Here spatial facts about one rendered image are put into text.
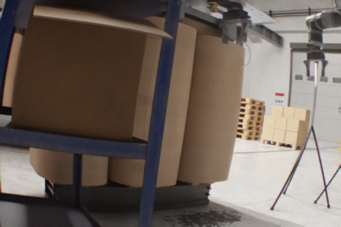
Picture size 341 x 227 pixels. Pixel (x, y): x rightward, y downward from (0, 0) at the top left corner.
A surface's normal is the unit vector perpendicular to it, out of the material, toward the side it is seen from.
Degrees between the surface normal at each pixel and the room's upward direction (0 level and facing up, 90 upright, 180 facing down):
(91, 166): 90
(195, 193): 90
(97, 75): 90
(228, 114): 90
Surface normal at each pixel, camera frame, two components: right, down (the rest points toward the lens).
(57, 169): 0.18, 0.04
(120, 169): -0.38, -0.04
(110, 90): 0.51, 0.07
